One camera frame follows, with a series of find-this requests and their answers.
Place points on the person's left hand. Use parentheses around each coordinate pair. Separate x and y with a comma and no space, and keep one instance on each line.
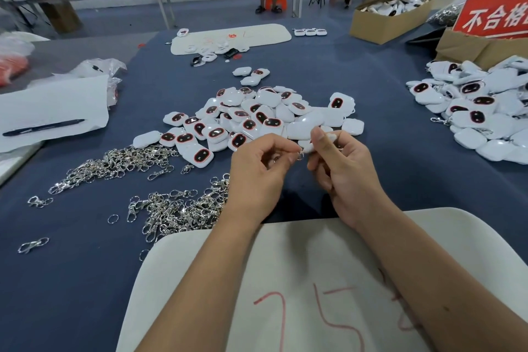
(256,182)

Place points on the person's right hand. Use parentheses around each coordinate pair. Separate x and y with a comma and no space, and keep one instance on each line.
(346,182)

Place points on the person's left forearm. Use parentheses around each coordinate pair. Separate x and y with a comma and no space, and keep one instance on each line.
(194,294)

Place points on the person's right forearm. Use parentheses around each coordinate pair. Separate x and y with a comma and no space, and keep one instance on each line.
(441,286)

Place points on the white foam board red marks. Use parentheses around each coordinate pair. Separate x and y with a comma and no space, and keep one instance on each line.
(318,269)

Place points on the long white foam board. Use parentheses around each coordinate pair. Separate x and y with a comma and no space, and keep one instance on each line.
(266,34)

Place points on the open cardboard box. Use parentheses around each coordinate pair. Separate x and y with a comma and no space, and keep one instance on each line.
(381,28)

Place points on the flat brown cardboard box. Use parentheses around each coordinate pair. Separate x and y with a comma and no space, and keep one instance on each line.
(468,50)

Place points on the white paper sheet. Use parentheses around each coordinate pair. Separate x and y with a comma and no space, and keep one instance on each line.
(53,102)

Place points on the black pen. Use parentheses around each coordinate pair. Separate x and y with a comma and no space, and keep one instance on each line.
(43,127)

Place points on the red sign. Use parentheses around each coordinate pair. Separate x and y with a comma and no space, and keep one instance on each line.
(493,16)

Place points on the orange bag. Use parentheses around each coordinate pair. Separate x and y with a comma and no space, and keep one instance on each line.
(11,70)

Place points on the white plastic bag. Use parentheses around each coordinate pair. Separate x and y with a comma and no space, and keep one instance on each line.
(21,42)

